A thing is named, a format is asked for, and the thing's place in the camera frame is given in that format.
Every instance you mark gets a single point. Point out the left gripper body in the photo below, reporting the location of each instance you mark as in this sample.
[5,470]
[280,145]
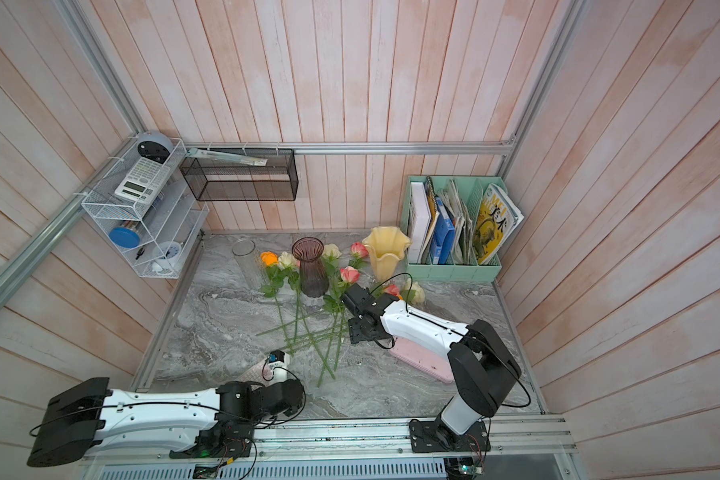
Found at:
[258,417]

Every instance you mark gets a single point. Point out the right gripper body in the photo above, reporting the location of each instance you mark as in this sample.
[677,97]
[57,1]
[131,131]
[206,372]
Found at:
[358,332]

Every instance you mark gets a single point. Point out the orange rose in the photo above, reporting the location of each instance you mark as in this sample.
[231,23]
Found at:
[275,280]

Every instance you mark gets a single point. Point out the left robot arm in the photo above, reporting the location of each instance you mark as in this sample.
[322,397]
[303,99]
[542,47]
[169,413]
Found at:
[214,423]

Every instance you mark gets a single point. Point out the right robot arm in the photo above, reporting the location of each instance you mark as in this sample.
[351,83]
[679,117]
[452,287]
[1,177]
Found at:
[483,368]

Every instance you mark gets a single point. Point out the pink rose middle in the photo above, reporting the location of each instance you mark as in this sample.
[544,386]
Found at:
[344,278]

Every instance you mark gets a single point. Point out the pink calculator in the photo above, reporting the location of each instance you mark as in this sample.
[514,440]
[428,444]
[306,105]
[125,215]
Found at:
[258,373]

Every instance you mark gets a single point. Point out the purple ribbed glass vase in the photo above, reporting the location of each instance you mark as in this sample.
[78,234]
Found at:
[313,277]

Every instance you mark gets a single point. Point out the pink rose upper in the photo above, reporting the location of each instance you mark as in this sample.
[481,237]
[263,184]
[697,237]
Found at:
[359,255]

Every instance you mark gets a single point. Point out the pink case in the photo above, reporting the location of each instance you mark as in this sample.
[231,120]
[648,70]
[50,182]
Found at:
[422,359]

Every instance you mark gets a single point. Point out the yellow ruffled vase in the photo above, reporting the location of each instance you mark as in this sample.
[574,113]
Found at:
[386,246]

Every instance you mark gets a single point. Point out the blue folder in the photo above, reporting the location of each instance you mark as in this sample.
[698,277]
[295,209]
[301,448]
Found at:
[443,237]

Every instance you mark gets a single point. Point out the white book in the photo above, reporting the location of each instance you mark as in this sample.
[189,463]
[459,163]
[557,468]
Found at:
[419,221]

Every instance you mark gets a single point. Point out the clear glass cylinder vase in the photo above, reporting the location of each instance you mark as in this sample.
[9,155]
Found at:
[246,255]

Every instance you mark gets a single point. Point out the green file organizer box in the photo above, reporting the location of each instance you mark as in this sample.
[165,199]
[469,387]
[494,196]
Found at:
[456,225]

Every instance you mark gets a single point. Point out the yellow magazine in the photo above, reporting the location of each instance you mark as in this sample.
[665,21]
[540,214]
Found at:
[497,218]

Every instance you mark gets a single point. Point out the blue lid jar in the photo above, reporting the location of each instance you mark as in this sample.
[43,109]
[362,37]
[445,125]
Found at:
[126,234]

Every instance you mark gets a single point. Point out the white strip on basket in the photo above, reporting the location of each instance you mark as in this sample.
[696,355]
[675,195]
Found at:
[227,157]

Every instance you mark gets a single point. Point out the white calculator on shelf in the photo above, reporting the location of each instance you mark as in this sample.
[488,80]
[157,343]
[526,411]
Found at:
[143,182]

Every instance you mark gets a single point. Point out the round black white device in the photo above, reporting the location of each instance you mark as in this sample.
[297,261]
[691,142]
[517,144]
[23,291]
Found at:
[154,146]

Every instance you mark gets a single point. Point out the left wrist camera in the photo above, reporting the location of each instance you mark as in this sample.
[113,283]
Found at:
[276,369]

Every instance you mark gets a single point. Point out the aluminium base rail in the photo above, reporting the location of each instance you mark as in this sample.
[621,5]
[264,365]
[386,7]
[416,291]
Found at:
[506,446]

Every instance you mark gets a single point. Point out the black wire basket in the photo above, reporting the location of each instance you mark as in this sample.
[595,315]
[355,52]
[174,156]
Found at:
[216,181]

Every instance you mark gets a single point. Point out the white wire mesh shelf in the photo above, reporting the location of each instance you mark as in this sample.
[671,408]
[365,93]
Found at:
[174,215]

